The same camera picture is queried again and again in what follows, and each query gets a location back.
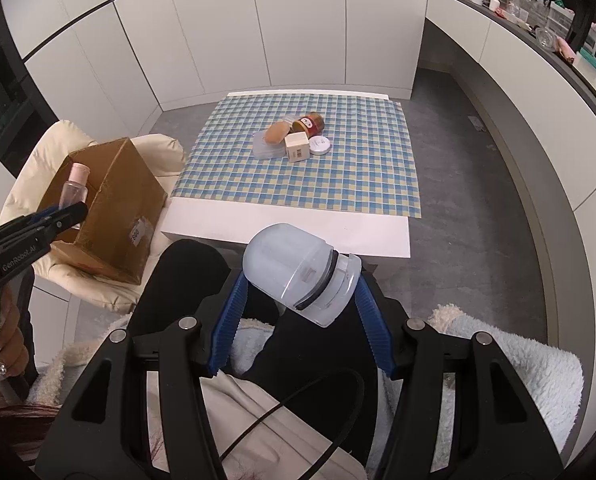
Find cream padded chair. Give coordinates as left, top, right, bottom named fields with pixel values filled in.
left=0, top=120, right=189, bottom=313

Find brown cardboard box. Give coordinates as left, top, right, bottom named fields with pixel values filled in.
left=37, top=136, right=169, bottom=286

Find clear glass bowl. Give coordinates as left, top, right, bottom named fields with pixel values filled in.
left=535, top=26, right=558, bottom=51

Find person's left hand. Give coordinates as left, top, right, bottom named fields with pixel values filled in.
left=0, top=285, right=38, bottom=403

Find black trousers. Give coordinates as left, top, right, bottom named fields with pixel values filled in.
left=128, top=239, right=381, bottom=461

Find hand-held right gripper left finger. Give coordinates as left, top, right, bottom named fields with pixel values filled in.
left=35, top=272, right=251, bottom=480

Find white fluffy fleece jacket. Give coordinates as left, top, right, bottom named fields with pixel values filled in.
left=28, top=304, right=583, bottom=466

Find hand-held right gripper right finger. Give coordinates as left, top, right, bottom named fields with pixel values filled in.
left=355, top=275, right=563, bottom=480

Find clear oval plastic case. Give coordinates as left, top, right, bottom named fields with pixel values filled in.
left=253, top=130, right=286, bottom=161

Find jar with yellow lid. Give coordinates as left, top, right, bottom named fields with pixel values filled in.
left=284, top=111, right=325, bottom=140

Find white drawer organiser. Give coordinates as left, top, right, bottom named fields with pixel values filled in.
left=548, top=1, right=576, bottom=41

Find white domed plastic case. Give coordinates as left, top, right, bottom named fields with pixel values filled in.
left=241, top=223, right=363, bottom=328

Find small white carton box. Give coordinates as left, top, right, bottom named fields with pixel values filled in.
left=284, top=131, right=311, bottom=163

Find beige garment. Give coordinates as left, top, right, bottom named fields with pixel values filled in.
left=198, top=375, right=369, bottom=480

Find blue yellow checkered tablecloth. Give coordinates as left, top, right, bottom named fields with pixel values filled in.
left=170, top=94, right=423, bottom=220

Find black cable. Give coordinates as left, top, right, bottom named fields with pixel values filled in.
left=218, top=367, right=366, bottom=466

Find small clear bottle pink cap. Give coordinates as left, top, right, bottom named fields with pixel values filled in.
left=59, top=162, right=90, bottom=211

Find black glass cabinet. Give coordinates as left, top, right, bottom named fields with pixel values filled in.
left=0, top=5, right=59, bottom=176

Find dark countertop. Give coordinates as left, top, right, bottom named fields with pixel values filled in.
left=428, top=0, right=596, bottom=126

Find white table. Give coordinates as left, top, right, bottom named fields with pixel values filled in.
left=160, top=91, right=411, bottom=261

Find brown makeup puff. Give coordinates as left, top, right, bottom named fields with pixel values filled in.
left=265, top=120, right=291, bottom=145

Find clear acrylic organiser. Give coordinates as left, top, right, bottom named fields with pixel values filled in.
left=502, top=0, right=553, bottom=28

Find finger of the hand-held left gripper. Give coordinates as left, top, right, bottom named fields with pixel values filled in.
left=28, top=201, right=89, bottom=247
left=24, top=204, right=63, bottom=222

